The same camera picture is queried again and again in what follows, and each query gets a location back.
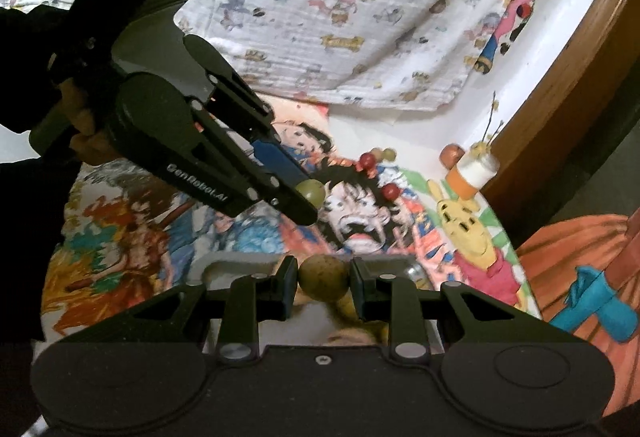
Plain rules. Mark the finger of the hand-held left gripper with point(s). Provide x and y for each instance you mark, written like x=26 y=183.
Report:
x=280 y=162
x=295 y=209

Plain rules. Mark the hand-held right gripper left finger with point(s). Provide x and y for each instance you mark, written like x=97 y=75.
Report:
x=287 y=289

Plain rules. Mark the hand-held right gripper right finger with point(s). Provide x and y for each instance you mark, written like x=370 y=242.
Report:
x=357 y=289

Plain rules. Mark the green grape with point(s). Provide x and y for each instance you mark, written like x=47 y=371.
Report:
x=310 y=191

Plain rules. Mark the brown round fruit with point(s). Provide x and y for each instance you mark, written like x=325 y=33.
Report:
x=388 y=153
x=323 y=278

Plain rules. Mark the metal tray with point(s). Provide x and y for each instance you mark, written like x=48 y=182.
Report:
x=225 y=269

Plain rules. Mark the small red fruit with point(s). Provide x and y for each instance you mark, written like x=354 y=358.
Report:
x=390 y=190
x=368 y=160

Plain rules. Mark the person's left hand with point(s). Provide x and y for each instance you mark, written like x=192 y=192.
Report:
x=82 y=122

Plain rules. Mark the colourful anime drawing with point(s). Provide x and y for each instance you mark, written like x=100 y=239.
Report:
x=350 y=212

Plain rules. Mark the white and orange jar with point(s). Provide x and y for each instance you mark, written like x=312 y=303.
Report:
x=472 y=174

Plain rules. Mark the small red apple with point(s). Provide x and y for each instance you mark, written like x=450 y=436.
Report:
x=450 y=155

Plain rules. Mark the yellow flower twig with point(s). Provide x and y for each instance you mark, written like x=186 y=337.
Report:
x=492 y=122

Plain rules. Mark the wall poster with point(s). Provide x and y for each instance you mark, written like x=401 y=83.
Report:
x=575 y=267

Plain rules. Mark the wooden door frame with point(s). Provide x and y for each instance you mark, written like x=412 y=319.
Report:
x=575 y=67

